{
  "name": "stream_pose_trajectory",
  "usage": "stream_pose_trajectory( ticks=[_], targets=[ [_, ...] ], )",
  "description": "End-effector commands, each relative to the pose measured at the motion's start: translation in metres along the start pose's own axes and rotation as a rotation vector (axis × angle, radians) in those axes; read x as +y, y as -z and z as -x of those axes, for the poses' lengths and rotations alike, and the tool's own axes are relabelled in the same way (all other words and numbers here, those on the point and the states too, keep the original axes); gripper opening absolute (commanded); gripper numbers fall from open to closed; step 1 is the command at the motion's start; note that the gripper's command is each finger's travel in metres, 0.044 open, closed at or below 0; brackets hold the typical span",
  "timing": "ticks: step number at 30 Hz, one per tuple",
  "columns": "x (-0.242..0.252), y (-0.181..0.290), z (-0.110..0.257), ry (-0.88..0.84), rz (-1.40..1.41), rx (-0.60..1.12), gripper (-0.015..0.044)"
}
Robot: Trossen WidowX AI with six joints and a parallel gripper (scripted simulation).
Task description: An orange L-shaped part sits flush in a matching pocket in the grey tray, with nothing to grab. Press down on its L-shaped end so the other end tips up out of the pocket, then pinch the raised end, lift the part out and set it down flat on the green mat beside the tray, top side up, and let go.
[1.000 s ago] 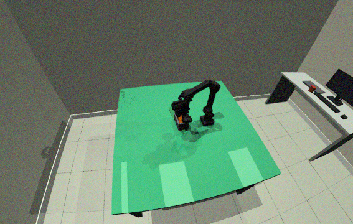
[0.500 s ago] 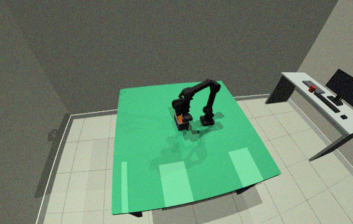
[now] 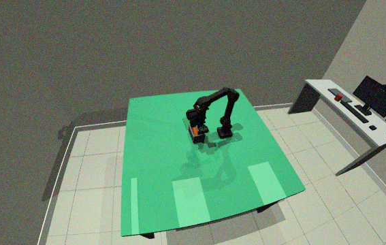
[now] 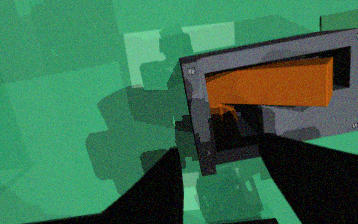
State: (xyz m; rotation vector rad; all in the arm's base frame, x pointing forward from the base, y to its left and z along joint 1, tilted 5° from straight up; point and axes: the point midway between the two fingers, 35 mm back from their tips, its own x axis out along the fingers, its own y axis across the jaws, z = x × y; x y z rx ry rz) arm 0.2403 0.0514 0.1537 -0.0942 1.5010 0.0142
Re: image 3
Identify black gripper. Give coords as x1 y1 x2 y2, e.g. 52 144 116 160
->
197 117 209 134

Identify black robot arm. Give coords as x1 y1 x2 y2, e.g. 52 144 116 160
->
186 87 240 135

